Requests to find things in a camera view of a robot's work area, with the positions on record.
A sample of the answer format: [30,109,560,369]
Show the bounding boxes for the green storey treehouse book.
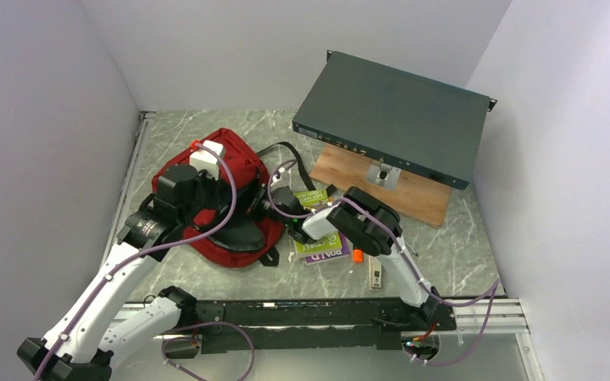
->
[294,190,343,259]

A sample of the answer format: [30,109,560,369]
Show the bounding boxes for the red student backpack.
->
[150,127,318,268]

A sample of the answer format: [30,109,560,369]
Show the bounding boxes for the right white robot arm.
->
[257,187,456,331]

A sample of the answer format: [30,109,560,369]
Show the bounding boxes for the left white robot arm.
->
[17,164,237,380]

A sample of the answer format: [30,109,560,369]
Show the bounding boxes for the purple Roald Dahl book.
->
[305,248,349,265]

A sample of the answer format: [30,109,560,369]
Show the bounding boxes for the orange capped marker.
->
[351,243,365,264]

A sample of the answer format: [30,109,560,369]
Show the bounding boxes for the wooden board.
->
[310,144,451,227]

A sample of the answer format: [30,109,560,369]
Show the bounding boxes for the dark teal rack server box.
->
[291,51,497,190]

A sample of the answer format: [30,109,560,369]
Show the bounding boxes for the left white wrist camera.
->
[189,140,226,179]

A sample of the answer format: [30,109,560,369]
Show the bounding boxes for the silver metal bracket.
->
[365,160,401,191]

